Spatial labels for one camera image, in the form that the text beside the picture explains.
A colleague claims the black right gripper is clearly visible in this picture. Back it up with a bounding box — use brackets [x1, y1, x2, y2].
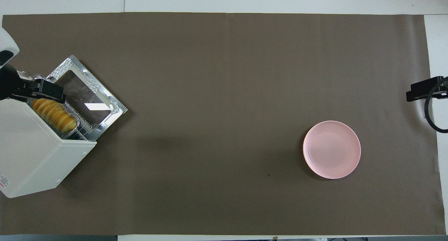
[406, 76, 448, 102]

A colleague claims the metal wire oven rack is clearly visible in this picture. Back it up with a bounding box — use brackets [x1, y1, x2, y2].
[68, 119, 97, 141]

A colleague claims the golden ridged bread loaf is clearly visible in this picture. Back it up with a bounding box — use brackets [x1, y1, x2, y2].
[32, 98, 77, 132]

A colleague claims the pink round plate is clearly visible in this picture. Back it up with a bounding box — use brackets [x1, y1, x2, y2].
[303, 120, 361, 179]

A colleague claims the cream white toaster oven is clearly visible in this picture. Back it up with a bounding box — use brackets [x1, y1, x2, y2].
[0, 70, 97, 199]

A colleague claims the silver framed glass oven door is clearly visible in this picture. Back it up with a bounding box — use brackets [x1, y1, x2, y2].
[45, 55, 128, 129]

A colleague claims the red white oven sticker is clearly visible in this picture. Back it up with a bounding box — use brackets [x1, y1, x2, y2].
[0, 173, 11, 194]

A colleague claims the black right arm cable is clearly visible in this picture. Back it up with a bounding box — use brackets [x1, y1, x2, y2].
[424, 77, 448, 134]

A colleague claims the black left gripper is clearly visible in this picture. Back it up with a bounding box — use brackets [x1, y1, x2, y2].
[0, 64, 66, 104]

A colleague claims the brown table mat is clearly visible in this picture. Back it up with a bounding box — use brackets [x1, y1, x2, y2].
[0, 12, 447, 235]

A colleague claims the aluminium foil baking tray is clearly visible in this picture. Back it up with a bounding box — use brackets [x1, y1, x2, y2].
[30, 98, 82, 135]

